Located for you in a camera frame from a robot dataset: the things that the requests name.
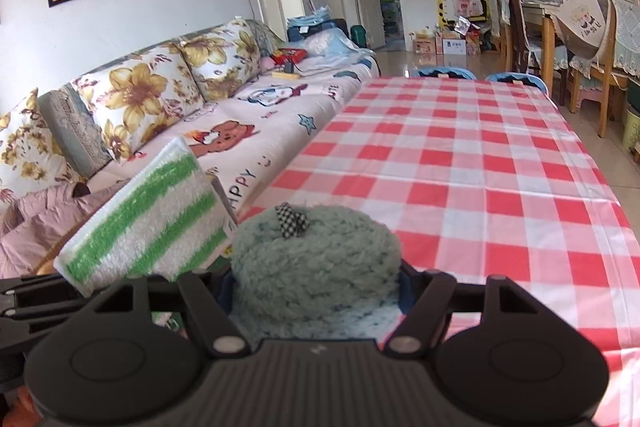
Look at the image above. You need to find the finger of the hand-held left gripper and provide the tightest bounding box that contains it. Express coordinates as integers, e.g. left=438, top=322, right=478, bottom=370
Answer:
left=0, top=276, right=101, bottom=345

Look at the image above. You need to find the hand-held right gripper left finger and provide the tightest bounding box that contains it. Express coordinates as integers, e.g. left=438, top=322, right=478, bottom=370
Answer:
left=90, top=271, right=251, bottom=354

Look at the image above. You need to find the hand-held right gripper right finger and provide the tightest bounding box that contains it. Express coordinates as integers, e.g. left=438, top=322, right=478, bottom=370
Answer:
left=382, top=263, right=543, bottom=352

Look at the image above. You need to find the green striped cleaning cloth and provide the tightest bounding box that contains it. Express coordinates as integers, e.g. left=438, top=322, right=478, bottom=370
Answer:
left=52, top=137, right=238, bottom=298

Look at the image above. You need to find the teal knit hat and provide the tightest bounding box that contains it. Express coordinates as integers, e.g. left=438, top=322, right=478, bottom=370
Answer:
left=229, top=202, right=403, bottom=340

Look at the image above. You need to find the pink jacket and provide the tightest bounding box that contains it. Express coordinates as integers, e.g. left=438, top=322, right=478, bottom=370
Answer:
left=0, top=182, right=131, bottom=278

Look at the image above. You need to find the red checkered tablecloth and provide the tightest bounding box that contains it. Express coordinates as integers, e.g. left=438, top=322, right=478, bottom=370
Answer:
left=235, top=76, right=640, bottom=427

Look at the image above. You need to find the floral cushion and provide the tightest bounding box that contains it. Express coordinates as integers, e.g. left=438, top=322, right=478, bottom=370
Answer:
left=0, top=89, right=86, bottom=208
left=180, top=18, right=263, bottom=102
left=70, top=47, right=206, bottom=162

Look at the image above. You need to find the grey patterned cushion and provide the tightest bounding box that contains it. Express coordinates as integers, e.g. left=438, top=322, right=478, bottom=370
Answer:
left=39, top=84, right=113, bottom=180

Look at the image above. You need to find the cartoon printed sheet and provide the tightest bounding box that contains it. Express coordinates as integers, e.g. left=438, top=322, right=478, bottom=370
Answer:
left=87, top=54, right=381, bottom=218

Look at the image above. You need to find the sofa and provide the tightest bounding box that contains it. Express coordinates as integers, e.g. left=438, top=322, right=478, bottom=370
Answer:
left=0, top=17, right=381, bottom=278

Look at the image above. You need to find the blue stool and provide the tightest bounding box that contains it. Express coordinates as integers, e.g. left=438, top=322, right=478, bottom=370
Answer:
left=410, top=67, right=476, bottom=80
left=485, top=73, right=548, bottom=96

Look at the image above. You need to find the pink stool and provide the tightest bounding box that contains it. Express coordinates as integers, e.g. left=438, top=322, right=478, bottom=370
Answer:
left=575, top=88, right=611, bottom=112

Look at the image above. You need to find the patterned green waste bin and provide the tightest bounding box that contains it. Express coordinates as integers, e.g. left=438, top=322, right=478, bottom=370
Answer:
left=622, top=107, right=640, bottom=152

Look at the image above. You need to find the blue wrapped bedding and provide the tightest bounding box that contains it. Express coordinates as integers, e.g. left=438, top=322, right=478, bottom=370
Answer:
left=300, top=27, right=363, bottom=58

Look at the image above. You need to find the dark chair with clothes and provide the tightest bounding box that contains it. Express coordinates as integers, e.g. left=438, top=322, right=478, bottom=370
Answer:
left=492, top=0, right=531, bottom=72

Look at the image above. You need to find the wooden dining table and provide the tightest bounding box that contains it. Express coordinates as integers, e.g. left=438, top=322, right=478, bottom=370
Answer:
left=520, top=0, right=566, bottom=108

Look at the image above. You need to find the stack of blue cloths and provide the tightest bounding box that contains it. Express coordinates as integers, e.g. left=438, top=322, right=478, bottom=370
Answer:
left=287, top=9, right=333, bottom=28

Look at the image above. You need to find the white tote bag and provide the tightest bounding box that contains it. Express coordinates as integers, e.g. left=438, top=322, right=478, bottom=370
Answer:
left=555, top=0, right=612, bottom=58

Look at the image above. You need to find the wooden chair lace cover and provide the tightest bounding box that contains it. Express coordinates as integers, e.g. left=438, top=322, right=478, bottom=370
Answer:
left=570, top=0, right=640, bottom=138

